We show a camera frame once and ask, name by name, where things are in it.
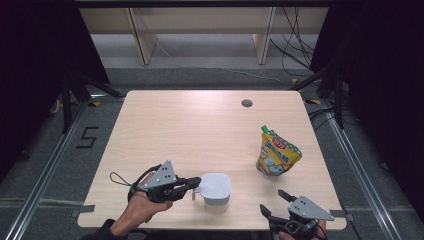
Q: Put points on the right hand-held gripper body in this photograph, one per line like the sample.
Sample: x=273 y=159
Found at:
x=308 y=208

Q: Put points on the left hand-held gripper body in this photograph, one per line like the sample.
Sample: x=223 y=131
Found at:
x=163 y=176

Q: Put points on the yellow sauce pouch green cap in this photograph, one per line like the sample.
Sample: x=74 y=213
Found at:
x=278 y=155

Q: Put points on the person's right hand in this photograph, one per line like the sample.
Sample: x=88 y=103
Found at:
x=321 y=228

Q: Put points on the person's left hand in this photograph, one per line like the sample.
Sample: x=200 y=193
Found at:
x=140 y=210

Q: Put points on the grey tape strip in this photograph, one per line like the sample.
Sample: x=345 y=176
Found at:
x=341 y=215
x=86 y=209

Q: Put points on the yellow black tape piece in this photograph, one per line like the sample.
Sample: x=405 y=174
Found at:
x=295 y=80
x=313 y=101
x=96 y=103

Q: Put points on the black metal stand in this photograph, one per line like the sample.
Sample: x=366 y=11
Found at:
x=339 y=100
x=66 y=103

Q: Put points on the black curtain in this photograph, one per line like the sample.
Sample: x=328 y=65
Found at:
x=383 y=83
x=33 y=66

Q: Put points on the beige wooden shelf unit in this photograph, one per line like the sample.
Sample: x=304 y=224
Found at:
x=200 y=20

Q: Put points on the aluminium floor rail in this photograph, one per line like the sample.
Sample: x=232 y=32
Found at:
x=355 y=166
x=50 y=166

